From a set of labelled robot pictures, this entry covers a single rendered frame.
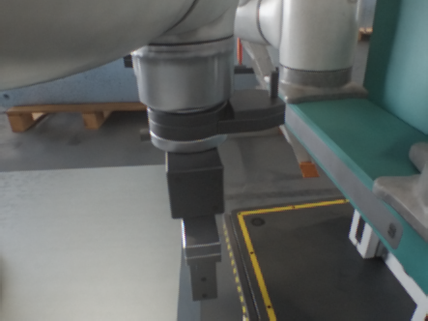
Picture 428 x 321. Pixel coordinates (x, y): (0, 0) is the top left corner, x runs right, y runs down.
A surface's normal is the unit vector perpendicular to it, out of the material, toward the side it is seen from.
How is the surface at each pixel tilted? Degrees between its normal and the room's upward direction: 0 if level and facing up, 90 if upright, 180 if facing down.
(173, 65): 90
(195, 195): 90
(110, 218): 0
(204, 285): 90
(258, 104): 0
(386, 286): 0
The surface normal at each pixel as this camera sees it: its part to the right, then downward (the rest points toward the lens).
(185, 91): 0.07, 0.47
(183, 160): -0.04, -0.88
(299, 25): -0.64, 0.39
